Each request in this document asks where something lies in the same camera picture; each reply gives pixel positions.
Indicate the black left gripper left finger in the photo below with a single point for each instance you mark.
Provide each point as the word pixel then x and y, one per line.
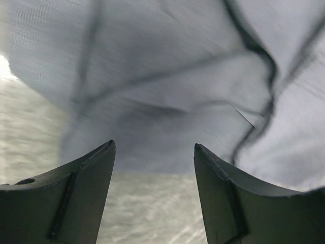
pixel 63 205

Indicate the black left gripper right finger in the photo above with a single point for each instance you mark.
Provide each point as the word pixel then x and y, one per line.
pixel 240 208

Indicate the grey long sleeve shirt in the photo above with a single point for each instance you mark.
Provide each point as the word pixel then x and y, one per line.
pixel 239 77

